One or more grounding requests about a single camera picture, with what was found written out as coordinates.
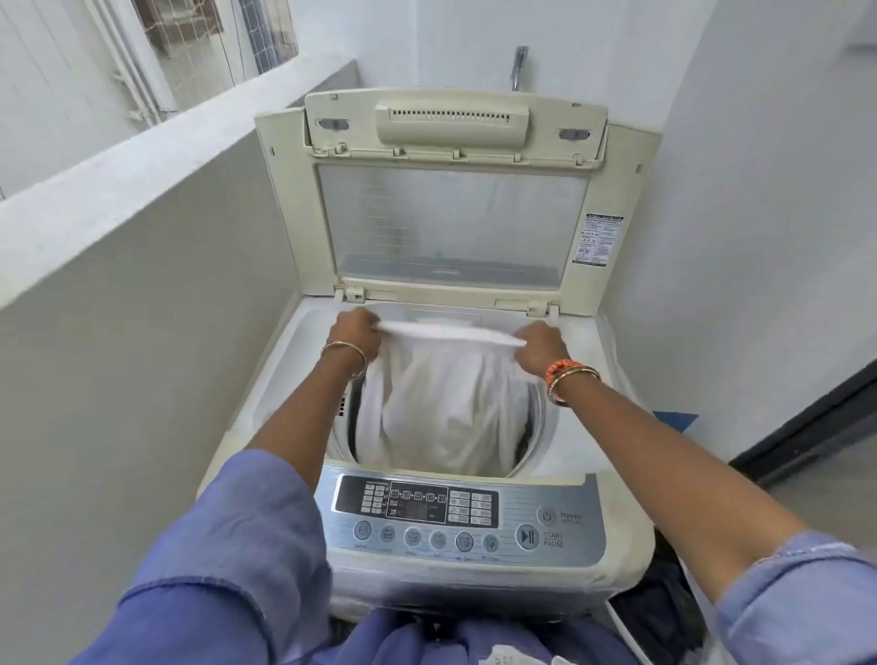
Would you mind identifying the person's right hand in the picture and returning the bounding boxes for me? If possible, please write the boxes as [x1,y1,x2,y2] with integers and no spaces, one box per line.
[513,320,574,379]

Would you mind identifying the beaded green red bangle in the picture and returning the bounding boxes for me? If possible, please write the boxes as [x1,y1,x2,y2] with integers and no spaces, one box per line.
[546,364,603,409]

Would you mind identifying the person's left hand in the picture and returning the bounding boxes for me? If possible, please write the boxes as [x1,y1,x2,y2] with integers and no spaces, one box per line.
[327,306,385,364]

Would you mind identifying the white garment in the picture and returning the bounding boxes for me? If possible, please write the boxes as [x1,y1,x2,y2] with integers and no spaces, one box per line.
[354,320,533,478]

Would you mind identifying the person's right forearm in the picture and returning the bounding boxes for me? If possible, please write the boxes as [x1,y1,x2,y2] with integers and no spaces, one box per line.
[558,373,813,604]

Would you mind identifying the white paper notice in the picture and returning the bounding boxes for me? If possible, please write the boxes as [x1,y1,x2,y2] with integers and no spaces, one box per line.
[842,0,877,49]

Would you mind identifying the white drain pipes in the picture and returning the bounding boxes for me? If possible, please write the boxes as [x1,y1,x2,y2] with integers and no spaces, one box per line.
[85,0,179,128]

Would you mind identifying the white round laundry hamper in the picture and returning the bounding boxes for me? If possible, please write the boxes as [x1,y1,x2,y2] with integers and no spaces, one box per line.
[606,527,721,665]

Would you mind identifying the thin multicolour bangle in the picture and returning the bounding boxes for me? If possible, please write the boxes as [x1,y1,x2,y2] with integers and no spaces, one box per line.
[319,340,370,382]

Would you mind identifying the grey framed window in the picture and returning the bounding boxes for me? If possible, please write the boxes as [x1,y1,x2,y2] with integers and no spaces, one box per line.
[236,0,301,75]

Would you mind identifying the brown louvred window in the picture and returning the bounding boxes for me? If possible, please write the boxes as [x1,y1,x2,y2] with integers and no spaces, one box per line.
[133,0,227,56]

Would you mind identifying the person's blue tunic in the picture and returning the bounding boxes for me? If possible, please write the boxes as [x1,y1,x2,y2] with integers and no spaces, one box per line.
[68,449,877,665]

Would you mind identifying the white blue washing machine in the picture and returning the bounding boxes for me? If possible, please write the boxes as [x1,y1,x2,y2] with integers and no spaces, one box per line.
[196,87,664,625]

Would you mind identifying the person's left forearm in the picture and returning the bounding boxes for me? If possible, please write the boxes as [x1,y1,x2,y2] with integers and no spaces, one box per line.
[246,345,368,494]

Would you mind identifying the white fringed scarf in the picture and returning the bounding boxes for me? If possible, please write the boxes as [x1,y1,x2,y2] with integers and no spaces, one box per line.
[479,643,574,665]

